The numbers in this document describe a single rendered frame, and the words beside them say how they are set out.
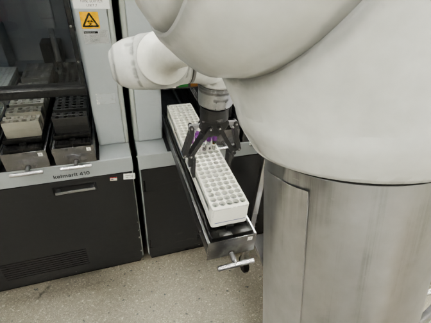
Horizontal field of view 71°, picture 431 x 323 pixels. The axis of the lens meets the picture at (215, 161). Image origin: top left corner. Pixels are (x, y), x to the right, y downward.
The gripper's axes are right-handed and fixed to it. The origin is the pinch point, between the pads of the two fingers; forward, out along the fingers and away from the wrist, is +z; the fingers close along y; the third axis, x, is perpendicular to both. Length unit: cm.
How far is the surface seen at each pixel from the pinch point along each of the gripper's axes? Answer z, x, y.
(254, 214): 44, 15, 28
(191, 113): 1.2, 34.5, 2.9
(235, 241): 8.3, -21.6, 0.6
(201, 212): 6.1, -11.6, -5.7
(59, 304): 88, 21, -62
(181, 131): 1.6, 23.5, -3.3
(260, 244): 60, 10, 31
